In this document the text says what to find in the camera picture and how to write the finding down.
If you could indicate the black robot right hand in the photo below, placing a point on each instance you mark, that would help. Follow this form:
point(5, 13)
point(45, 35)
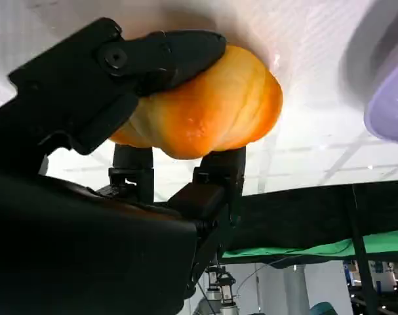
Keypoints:
point(71, 236)

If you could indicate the orange toy bread roll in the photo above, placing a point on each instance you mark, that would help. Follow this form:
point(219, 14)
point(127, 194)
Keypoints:
point(218, 108)

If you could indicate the silver machine part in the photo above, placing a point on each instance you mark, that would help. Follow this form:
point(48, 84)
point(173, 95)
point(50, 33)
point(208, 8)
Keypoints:
point(223, 288)

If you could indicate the black cloth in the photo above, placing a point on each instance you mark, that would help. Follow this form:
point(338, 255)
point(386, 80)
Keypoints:
point(300, 216)

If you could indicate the white pillar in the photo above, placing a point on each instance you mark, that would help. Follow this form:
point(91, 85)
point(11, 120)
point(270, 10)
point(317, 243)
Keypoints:
point(295, 292)

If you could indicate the green cloth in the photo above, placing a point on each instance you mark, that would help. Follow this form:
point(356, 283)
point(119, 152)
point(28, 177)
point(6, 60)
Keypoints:
point(316, 251)

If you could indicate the black pole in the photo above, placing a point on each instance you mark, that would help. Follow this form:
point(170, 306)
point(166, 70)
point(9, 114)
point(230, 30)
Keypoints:
point(361, 256)

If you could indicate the lilac plate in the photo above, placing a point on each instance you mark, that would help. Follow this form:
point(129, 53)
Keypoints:
point(392, 108)

